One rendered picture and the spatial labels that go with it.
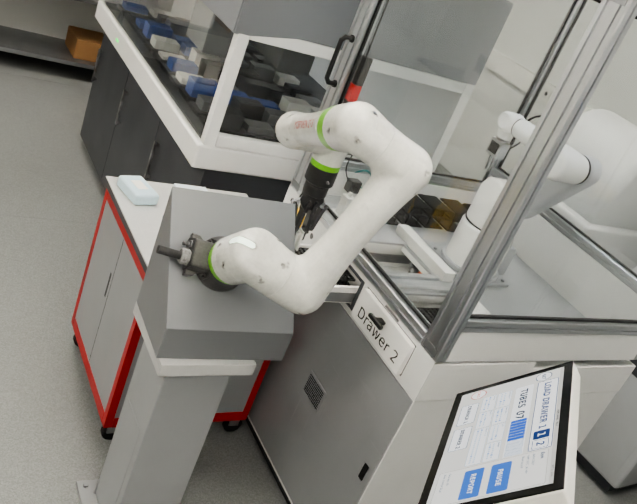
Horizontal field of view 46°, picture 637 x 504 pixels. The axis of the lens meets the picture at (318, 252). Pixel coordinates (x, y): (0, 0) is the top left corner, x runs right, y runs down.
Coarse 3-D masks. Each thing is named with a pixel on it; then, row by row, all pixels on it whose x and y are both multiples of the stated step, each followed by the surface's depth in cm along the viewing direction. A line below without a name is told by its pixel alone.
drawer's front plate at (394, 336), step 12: (360, 300) 236; (372, 300) 231; (360, 312) 236; (372, 312) 231; (384, 312) 226; (360, 324) 236; (372, 324) 230; (396, 324) 223; (372, 336) 230; (384, 336) 225; (396, 336) 220; (396, 348) 220; (408, 348) 216; (396, 360) 220; (396, 372) 219
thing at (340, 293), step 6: (300, 246) 253; (306, 246) 254; (348, 270) 253; (354, 276) 250; (354, 282) 250; (360, 282) 247; (336, 288) 237; (342, 288) 238; (348, 288) 239; (354, 288) 241; (330, 294) 237; (336, 294) 238; (342, 294) 239; (348, 294) 241; (354, 294) 242; (330, 300) 239; (336, 300) 240; (342, 300) 241; (348, 300) 242
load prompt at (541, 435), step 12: (540, 384) 178; (552, 384) 175; (540, 396) 172; (552, 396) 170; (540, 408) 167; (552, 408) 165; (540, 420) 162; (552, 420) 160; (540, 432) 158; (552, 432) 155; (528, 444) 155; (540, 444) 153
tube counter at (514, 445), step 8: (528, 408) 170; (512, 416) 170; (520, 416) 168; (528, 416) 166; (512, 424) 166; (520, 424) 165; (512, 432) 163; (520, 432) 161; (512, 440) 160; (520, 440) 158; (504, 448) 158; (512, 448) 157; (520, 448) 155; (504, 456) 155
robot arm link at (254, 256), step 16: (224, 240) 188; (240, 240) 180; (256, 240) 181; (272, 240) 184; (224, 256) 184; (240, 256) 179; (256, 256) 180; (272, 256) 182; (288, 256) 185; (224, 272) 187; (240, 272) 181; (256, 272) 180; (272, 272) 182; (288, 272) 184; (256, 288) 186; (272, 288) 184
